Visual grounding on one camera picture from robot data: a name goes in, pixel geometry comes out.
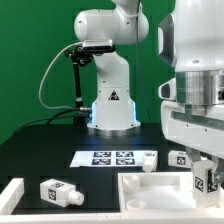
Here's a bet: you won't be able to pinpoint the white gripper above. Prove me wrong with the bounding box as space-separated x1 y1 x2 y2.
161 101 224 184

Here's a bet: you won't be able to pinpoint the white square tabletop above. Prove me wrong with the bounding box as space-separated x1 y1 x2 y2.
118 172 224 216

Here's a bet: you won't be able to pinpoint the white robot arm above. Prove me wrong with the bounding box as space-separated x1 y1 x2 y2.
74 0 224 183

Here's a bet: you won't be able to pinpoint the tag sheet white base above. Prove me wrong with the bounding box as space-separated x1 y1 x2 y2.
70 150 145 168

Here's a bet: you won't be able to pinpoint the white obstacle fence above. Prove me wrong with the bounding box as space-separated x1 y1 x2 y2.
0 178 224 224

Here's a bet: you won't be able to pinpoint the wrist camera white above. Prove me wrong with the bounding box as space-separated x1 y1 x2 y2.
158 78 176 101

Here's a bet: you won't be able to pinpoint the black cables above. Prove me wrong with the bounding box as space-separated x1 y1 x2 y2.
12 107 91 134

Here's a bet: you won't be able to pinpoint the black camera stand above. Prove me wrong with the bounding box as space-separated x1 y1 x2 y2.
64 48 93 126

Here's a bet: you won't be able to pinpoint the silver camera on stand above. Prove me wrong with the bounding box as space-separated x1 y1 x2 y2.
82 40 115 53

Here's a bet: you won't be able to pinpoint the grey cable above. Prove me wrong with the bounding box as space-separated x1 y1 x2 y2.
38 41 84 110

